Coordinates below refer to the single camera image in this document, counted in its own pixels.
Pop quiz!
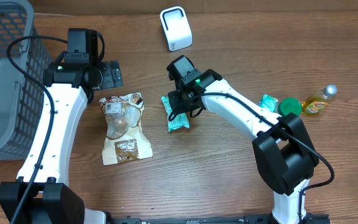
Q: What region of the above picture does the grey plastic mesh basket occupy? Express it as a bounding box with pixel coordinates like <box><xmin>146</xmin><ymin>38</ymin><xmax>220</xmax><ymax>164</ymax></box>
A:
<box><xmin>0</xmin><ymin>0</ymin><xmax>52</xmax><ymax>160</ymax></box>

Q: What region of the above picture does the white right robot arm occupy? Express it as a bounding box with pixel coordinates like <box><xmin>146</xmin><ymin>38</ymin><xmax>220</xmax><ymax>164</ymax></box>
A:
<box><xmin>167</xmin><ymin>55</ymin><xmax>319</xmax><ymax>223</ymax></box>

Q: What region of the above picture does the beige brown snack bag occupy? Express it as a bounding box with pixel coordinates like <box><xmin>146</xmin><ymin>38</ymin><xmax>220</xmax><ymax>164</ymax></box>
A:
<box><xmin>99</xmin><ymin>93</ymin><xmax>153</xmax><ymax>166</ymax></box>

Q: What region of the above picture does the teal snack packet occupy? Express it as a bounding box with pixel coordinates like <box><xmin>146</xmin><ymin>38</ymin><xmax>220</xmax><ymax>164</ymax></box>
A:
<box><xmin>161</xmin><ymin>96</ymin><xmax>190</xmax><ymax>132</ymax></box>

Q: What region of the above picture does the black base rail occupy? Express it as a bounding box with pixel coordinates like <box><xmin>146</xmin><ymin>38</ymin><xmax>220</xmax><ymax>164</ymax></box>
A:
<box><xmin>104</xmin><ymin>213</ymin><xmax>332</xmax><ymax>224</ymax></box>

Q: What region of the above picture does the green lid jar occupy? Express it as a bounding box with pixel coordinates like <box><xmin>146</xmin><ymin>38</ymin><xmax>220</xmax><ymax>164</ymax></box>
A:
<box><xmin>277</xmin><ymin>98</ymin><xmax>302</xmax><ymax>116</ymax></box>

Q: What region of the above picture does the small teal white box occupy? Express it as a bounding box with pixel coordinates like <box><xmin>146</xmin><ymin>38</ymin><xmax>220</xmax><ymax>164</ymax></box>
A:
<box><xmin>259</xmin><ymin>94</ymin><xmax>278</xmax><ymax>112</ymax></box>

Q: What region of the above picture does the yellow liquid bottle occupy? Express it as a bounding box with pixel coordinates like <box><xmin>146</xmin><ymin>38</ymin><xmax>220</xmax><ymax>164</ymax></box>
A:
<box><xmin>301</xmin><ymin>84</ymin><xmax>337</xmax><ymax>116</ymax></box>

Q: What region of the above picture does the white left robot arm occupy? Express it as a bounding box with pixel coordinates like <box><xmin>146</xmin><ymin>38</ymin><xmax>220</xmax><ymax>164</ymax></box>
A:
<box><xmin>0</xmin><ymin>28</ymin><xmax>123</xmax><ymax>223</ymax></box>

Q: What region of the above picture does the white barcode scanner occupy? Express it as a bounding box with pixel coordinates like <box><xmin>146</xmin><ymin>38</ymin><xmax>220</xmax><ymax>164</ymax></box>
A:
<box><xmin>160</xmin><ymin>6</ymin><xmax>193</xmax><ymax>52</ymax></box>

